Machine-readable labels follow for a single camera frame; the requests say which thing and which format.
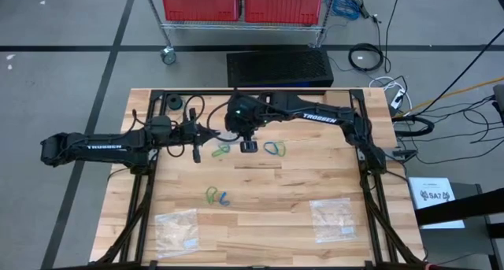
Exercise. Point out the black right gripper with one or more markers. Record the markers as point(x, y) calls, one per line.
point(252, 112)

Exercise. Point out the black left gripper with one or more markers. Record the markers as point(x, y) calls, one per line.
point(177, 142)

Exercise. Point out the teal rubber band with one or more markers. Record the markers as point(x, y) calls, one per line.
point(225, 145)

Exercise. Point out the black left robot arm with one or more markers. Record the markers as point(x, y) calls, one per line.
point(102, 147)

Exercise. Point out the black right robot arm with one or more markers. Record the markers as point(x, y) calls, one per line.
point(319, 118)

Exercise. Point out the red plastic bin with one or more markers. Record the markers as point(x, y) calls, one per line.
point(201, 4)
point(283, 6)

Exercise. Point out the white power strip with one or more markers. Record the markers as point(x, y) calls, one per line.
point(397, 98)

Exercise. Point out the white label paper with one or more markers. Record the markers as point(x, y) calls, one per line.
point(433, 187)

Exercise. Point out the black beam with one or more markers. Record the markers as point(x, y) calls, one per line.
point(460, 207)

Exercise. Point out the grey metal side cart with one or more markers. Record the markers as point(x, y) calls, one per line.
point(468, 242)

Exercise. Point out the black aluminium table frame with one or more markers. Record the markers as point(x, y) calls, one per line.
point(189, 92)

